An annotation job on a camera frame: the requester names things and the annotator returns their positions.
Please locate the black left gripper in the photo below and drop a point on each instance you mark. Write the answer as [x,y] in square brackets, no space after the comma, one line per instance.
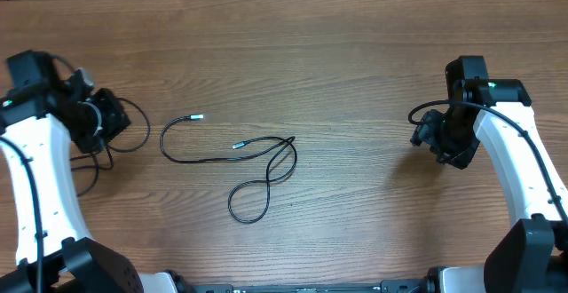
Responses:
[120,121]

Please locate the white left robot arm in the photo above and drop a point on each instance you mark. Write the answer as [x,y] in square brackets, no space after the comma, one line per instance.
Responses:
[56,251]

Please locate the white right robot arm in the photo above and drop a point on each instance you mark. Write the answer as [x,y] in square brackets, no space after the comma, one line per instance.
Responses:
[498,115]

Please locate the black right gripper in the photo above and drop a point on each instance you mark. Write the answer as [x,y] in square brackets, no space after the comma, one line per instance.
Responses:
[425,135]

